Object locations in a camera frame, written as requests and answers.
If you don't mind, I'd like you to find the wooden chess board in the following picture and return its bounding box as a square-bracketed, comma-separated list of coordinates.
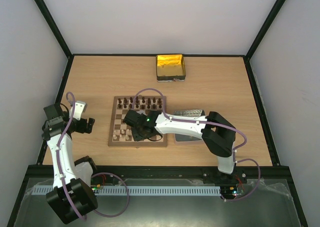
[108, 95, 168, 149]

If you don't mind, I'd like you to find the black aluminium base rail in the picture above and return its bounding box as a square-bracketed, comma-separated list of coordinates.
[24, 164, 293, 186]

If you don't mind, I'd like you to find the white slotted cable duct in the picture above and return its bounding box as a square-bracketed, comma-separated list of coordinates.
[32, 185, 222, 196]

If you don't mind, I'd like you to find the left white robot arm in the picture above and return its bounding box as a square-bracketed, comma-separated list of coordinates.
[41, 101, 98, 224]

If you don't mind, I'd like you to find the gold tin box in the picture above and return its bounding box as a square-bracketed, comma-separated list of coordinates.
[156, 54, 186, 82]

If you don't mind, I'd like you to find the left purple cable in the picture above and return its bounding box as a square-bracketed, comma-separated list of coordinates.
[56, 91, 130, 222]

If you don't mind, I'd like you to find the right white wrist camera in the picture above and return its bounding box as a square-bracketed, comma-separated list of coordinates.
[137, 109, 147, 115]

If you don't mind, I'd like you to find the silver metal tray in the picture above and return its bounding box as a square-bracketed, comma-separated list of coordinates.
[173, 109, 205, 144]

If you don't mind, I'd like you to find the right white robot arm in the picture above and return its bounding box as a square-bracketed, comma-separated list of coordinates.
[123, 109, 236, 183]

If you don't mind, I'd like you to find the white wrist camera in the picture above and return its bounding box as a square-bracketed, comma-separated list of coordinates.
[73, 100, 88, 121]
[137, 109, 147, 115]

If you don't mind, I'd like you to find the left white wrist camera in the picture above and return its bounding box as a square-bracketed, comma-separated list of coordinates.
[73, 100, 88, 121]

